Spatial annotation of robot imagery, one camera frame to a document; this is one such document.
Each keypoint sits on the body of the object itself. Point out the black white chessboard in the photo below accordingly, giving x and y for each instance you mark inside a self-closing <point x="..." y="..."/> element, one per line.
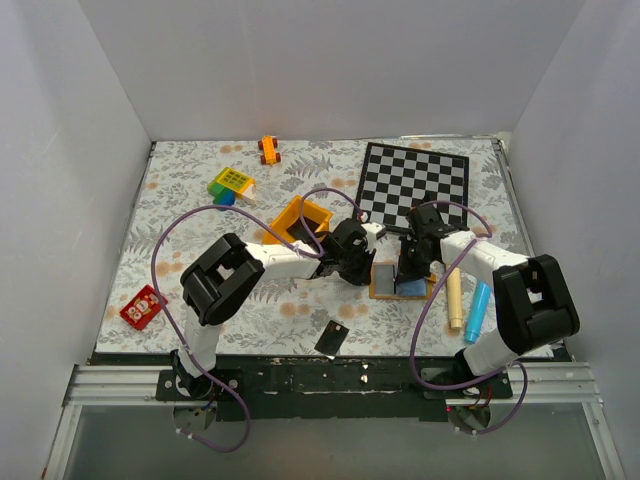
<point x="395" y="179"/>

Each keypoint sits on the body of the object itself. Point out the dark credit card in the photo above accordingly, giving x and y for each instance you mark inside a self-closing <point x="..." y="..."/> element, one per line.
<point x="384" y="279"/>
<point x="331" y="339"/>
<point x="297" y="232"/>

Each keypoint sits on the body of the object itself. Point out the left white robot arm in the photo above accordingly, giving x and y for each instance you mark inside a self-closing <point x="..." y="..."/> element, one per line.
<point x="217" y="284"/>

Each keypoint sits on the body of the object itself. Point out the orange toy car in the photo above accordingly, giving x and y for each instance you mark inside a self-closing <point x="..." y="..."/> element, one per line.
<point x="268" y="146"/>

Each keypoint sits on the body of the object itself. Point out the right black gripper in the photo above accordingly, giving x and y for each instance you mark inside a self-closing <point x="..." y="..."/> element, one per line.
<point x="406" y="271"/>

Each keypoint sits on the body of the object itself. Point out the red toy block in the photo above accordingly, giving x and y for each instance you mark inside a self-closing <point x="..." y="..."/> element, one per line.
<point x="142" y="308"/>

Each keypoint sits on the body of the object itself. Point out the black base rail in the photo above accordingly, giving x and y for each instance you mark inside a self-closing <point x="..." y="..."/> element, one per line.
<point x="320" y="388"/>

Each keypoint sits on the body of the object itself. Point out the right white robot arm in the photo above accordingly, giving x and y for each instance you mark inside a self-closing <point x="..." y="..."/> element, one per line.
<point x="533" y="304"/>

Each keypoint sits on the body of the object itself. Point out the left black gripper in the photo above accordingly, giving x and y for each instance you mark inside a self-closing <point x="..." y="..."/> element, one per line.
<point x="363" y="277"/>

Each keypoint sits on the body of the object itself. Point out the yellow green toy block house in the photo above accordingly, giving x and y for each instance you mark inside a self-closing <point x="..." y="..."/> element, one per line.
<point x="230" y="184"/>

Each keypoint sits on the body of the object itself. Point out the floral table mat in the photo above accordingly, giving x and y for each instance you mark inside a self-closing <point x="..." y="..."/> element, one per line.
<point x="176" y="219"/>

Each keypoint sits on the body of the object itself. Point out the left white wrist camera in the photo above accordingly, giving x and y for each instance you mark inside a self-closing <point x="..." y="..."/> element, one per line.
<point x="373" y="233"/>

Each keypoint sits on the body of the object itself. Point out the tan leather card holder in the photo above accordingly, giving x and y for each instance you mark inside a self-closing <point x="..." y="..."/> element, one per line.
<point x="412" y="290"/>

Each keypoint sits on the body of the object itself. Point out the beige toy microphone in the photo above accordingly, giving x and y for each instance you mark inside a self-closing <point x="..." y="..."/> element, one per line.
<point x="454" y="300"/>

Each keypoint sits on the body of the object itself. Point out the yellow plastic bin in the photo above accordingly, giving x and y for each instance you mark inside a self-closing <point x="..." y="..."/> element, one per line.
<point x="288" y="224"/>

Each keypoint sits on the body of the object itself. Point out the blue toy microphone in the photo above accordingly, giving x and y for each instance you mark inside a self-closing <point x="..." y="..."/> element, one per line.
<point x="477" y="314"/>

